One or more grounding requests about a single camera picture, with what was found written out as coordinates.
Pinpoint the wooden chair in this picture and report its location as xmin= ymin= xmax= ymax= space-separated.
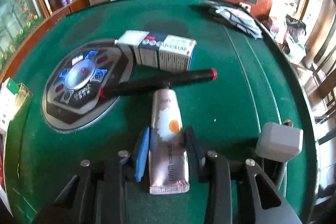
xmin=301 ymin=36 xmax=336 ymax=123

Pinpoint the pile of playing cards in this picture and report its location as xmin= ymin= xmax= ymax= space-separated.
xmin=203 ymin=1 xmax=263 ymax=39

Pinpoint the pink cream tube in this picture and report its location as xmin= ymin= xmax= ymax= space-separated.
xmin=149 ymin=82 xmax=190 ymax=195

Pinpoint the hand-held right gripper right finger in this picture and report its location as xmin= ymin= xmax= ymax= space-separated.
xmin=185 ymin=126 xmax=302 ymax=224

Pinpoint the black pen with red ends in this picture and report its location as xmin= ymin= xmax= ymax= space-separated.
xmin=100 ymin=68 xmax=217 ymax=99

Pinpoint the mahjong table control panel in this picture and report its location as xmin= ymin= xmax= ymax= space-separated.
xmin=41 ymin=38 xmax=136 ymax=133

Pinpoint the white charger adapter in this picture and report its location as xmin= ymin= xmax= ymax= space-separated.
xmin=255 ymin=121 xmax=304 ymax=163

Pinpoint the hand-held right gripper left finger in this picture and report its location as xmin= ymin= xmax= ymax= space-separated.
xmin=31 ymin=126 xmax=151 ymax=224

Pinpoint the green and white box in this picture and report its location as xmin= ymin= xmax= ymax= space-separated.
xmin=0 ymin=77 xmax=33 ymax=136

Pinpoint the flower wall painting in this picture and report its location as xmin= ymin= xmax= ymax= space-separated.
xmin=0 ymin=0 xmax=46 ymax=71

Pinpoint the white lidded box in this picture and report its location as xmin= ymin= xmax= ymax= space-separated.
xmin=115 ymin=30 xmax=149 ymax=65

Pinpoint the white medicine box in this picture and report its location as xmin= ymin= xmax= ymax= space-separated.
xmin=158 ymin=34 xmax=198 ymax=73

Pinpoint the pile of clothes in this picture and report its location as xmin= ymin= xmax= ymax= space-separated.
xmin=284 ymin=13 xmax=307 ymax=44

